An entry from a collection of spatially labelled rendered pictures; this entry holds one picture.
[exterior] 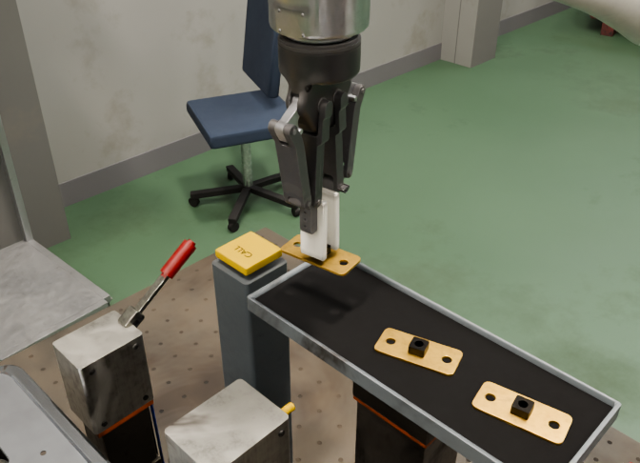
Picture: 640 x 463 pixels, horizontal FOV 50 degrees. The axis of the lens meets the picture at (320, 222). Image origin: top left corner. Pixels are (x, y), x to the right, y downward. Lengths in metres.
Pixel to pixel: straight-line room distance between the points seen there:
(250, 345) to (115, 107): 2.56
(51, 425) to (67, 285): 1.80
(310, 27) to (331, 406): 0.84
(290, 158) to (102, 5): 2.64
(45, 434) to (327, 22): 0.58
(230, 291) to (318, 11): 0.41
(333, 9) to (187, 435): 0.42
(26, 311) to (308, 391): 1.50
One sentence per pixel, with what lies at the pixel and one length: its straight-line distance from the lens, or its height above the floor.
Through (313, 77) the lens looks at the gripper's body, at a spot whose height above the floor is 1.43.
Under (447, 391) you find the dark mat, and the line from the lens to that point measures 0.68.
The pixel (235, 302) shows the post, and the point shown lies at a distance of 0.87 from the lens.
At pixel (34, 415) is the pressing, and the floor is 1.00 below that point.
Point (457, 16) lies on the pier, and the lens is 4.98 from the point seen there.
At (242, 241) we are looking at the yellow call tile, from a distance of 0.87.
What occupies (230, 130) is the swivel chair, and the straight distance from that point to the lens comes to 2.84.
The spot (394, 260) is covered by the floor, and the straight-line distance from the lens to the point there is 2.85.
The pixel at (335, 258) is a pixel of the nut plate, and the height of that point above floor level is 1.22.
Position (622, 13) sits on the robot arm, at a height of 1.44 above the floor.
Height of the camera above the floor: 1.64
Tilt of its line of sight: 32 degrees down
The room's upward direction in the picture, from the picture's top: straight up
